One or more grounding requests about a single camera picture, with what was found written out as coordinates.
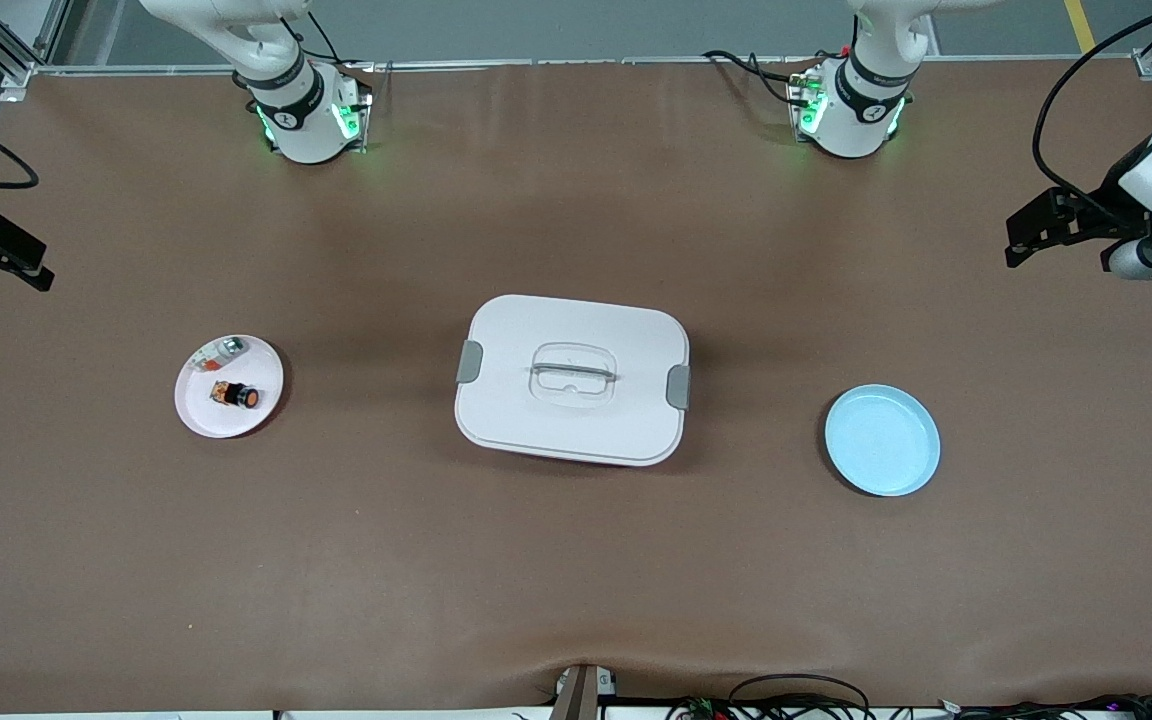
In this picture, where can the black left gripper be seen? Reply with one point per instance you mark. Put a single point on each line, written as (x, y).
(1099, 214)

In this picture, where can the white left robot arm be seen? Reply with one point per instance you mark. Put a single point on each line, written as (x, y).
(851, 110)

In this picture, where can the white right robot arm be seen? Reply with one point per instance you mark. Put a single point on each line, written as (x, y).
(301, 110)

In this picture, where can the pink round plate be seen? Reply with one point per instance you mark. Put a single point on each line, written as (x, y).
(236, 425)

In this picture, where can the light blue round plate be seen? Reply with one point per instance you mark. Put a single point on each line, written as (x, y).
(881, 440)

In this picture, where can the gray box latch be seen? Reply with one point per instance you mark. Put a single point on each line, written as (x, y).
(469, 362)
(678, 387)

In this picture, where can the white lidded storage box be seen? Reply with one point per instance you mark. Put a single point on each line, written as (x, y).
(536, 420)

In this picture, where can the white green push button switch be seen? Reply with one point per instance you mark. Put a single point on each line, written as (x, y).
(221, 353)

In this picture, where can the silver table edge rail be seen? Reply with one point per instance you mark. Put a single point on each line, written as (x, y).
(586, 62)

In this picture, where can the brown camera mount post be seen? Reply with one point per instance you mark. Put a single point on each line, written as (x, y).
(576, 695)

